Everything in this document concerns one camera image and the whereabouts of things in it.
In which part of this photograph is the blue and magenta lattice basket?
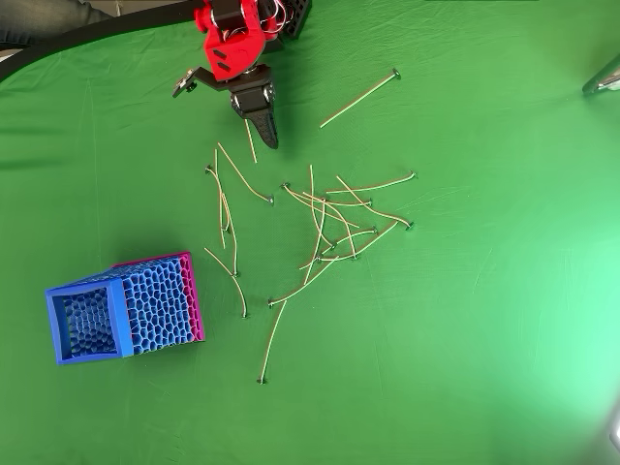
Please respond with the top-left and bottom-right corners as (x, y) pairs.
(45, 250), (207, 367)

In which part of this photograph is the dark denim fabric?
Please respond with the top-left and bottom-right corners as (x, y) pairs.
(0, 0), (122, 47)

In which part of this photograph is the chrome tube stand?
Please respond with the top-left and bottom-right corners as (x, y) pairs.
(580, 51), (620, 97)

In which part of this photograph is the small camera on black bracket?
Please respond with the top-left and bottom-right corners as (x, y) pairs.
(171, 66), (232, 99)

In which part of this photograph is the black perforated arm base plate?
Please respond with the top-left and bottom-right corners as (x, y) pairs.
(278, 0), (314, 40)

